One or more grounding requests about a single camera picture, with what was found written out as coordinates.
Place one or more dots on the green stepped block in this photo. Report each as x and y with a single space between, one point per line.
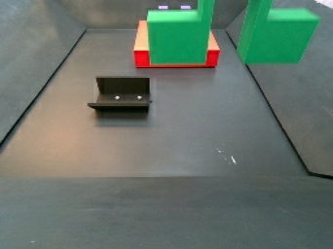
181 25

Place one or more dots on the red base board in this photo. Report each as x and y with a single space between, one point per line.
142 51

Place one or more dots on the purple U-shaped block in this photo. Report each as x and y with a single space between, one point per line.
178 7

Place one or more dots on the black angle bracket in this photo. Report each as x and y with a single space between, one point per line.
122 92

